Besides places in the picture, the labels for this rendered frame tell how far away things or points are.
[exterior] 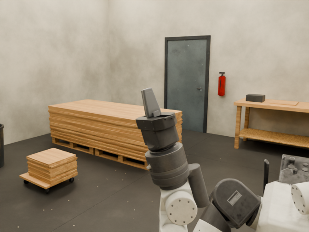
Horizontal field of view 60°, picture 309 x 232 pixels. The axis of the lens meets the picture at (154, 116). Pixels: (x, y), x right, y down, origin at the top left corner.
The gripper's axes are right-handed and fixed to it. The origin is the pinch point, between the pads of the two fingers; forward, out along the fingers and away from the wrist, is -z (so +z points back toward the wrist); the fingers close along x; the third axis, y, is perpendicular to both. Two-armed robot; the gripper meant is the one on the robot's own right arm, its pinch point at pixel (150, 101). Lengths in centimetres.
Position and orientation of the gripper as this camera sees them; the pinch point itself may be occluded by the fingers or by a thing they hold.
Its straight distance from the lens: 58.3
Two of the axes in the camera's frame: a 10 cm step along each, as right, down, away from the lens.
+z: 2.7, 9.5, 1.5
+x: 4.5, 0.1, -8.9
